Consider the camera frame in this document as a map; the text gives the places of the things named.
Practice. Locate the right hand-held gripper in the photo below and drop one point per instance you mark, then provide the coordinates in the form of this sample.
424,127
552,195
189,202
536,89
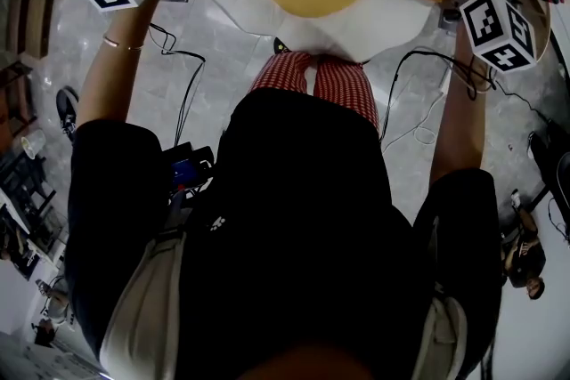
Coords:
499,31

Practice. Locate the person's left forearm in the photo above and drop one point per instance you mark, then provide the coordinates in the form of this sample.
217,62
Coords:
111,75

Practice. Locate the person's right forearm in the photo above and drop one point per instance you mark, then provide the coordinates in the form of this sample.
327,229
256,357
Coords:
458,124

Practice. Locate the white egg-shaped floor cushion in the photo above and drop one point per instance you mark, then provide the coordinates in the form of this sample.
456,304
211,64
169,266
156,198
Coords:
338,35

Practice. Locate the black sneaker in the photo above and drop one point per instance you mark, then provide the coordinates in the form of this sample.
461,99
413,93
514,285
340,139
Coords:
67,111

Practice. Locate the person's left black shoe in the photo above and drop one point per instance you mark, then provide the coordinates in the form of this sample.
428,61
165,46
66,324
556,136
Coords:
280,45

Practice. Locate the brown wooden cabinet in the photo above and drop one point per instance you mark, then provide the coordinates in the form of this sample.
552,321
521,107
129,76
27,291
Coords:
18,98

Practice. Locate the red checked trousers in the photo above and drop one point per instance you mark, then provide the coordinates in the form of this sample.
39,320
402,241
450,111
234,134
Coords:
338,89

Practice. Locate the clear plastic cup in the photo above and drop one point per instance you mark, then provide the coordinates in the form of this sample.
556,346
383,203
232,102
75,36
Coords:
33,144

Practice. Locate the person's black shirt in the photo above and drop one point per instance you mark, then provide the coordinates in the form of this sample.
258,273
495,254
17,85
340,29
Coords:
289,213

